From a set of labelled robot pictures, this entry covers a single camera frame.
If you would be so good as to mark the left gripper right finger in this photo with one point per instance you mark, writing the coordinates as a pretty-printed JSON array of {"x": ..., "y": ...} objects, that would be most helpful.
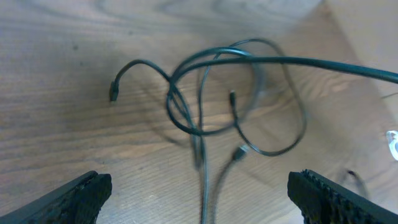
[{"x": 323, "y": 201}]

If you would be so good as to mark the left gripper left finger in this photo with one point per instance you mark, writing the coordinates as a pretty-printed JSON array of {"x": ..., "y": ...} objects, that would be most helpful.
[{"x": 78, "y": 201}]

